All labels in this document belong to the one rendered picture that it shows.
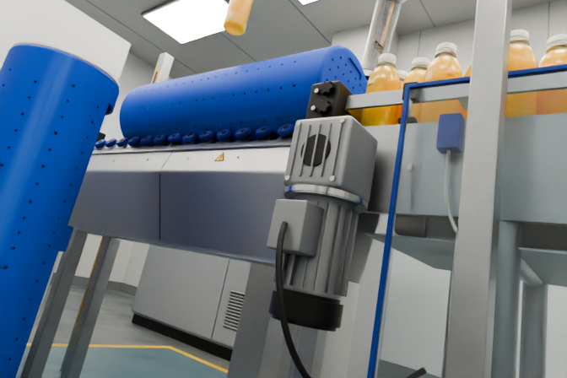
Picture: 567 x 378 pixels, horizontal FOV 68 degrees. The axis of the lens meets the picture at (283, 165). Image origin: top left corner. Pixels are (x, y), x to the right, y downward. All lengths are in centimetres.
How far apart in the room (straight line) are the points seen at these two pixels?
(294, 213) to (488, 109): 29
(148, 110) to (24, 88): 46
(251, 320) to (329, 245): 92
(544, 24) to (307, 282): 402
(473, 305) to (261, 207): 63
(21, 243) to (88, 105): 36
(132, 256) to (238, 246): 562
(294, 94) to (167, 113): 51
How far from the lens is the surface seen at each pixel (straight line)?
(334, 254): 63
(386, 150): 76
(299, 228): 60
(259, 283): 153
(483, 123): 56
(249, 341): 153
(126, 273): 670
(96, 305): 181
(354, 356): 283
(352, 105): 87
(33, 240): 113
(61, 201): 115
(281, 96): 109
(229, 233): 111
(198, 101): 131
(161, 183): 131
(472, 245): 52
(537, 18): 452
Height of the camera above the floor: 59
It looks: 16 degrees up
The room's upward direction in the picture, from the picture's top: 12 degrees clockwise
